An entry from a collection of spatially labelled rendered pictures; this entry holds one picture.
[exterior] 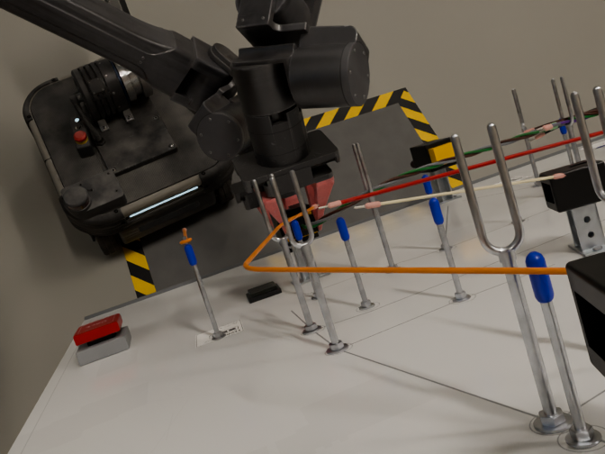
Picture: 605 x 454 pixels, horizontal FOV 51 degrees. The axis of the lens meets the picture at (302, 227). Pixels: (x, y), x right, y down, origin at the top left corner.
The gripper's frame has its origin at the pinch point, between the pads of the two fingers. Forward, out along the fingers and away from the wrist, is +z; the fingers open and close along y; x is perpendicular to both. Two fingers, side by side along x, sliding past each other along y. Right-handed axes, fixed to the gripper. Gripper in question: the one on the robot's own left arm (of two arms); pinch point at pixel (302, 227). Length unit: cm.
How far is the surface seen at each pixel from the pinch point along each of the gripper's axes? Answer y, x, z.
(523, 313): 2.1, -39.9, -16.8
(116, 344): -23.6, -0.2, 6.2
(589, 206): 20.2, -21.2, -5.8
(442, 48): 100, 168, 49
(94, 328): -25.3, 1.4, 4.2
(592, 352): 1.2, -45.5, -19.6
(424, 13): 103, 186, 39
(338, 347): -3.6, -23.7, -3.6
